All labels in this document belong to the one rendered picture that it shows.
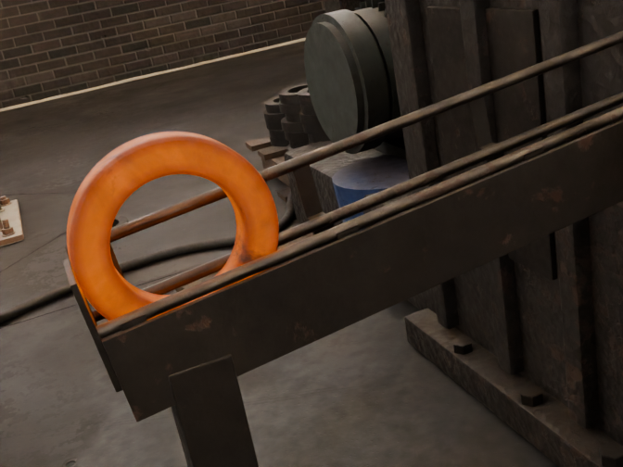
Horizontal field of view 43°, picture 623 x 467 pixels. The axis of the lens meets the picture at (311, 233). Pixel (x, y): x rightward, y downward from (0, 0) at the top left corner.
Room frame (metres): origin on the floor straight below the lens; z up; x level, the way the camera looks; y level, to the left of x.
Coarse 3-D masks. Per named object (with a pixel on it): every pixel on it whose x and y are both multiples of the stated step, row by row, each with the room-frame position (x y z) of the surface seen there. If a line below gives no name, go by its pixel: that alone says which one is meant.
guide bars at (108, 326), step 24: (600, 120) 0.78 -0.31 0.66; (552, 144) 0.76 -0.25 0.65; (480, 168) 0.73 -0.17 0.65; (504, 168) 0.74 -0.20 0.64; (432, 192) 0.71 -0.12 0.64; (360, 216) 0.70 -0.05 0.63; (384, 216) 0.70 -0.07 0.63; (312, 240) 0.67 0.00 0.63; (264, 264) 0.66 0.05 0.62; (192, 288) 0.64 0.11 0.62; (216, 288) 0.64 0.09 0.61; (144, 312) 0.62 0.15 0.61
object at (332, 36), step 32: (384, 0) 2.17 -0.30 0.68; (320, 32) 2.13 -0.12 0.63; (352, 32) 2.02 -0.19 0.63; (384, 32) 2.05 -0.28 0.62; (320, 64) 2.17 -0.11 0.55; (352, 64) 1.99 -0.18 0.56; (384, 64) 2.01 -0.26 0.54; (320, 96) 2.21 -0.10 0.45; (352, 96) 1.99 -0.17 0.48; (384, 96) 1.97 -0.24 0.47; (352, 128) 2.02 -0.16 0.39; (320, 160) 2.29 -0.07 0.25; (352, 160) 2.22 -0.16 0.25; (320, 192) 2.21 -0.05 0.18
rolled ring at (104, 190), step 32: (128, 160) 0.65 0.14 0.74; (160, 160) 0.66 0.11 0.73; (192, 160) 0.67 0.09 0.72; (224, 160) 0.67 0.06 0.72; (96, 192) 0.64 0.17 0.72; (128, 192) 0.65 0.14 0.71; (224, 192) 0.70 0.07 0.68; (256, 192) 0.68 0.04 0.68; (96, 224) 0.64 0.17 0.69; (256, 224) 0.68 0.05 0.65; (96, 256) 0.63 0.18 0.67; (256, 256) 0.68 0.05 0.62; (96, 288) 0.63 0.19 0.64; (128, 288) 0.64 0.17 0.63
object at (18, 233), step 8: (0, 200) 3.34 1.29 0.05; (8, 200) 3.35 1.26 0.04; (16, 200) 3.38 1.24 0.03; (0, 208) 3.24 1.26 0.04; (8, 208) 3.26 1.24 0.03; (16, 208) 3.24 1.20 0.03; (0, 216) 3.17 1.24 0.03; (8, 216) 3.15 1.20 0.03; (16, 216) 3.13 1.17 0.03; (0, 224) 2.96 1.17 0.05; (8, 224) 2.89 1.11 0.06; (16, 224) 3.01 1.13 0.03; (0, 232) 2.95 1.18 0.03; (8, 232) 2.88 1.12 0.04; (16, 232) 2.91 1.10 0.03; (0, 240) 2.84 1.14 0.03; (8, 240) 2.85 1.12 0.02; (16, 240) 2.85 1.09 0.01
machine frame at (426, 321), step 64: (448, 0) 1.35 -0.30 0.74; (512, 0) 1.18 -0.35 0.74; (576, 0) 1.05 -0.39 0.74; (448, 64) 1.36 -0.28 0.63; (512, 64) 1.18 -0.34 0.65; (576, 64) 1.05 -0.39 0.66; (448, 128) 1.38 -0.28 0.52; (512, 128) 1.19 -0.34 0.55; (512, 256) 1.23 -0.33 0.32; (576, 256) 1.04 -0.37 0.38; (448, 320) 1.44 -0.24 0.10; (512, 320) 1.23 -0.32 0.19; (576, 320) 1.05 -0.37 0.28; (512, 384) 1.22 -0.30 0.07; (576, 384) 1.05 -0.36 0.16; (576, 448) 1.02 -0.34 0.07
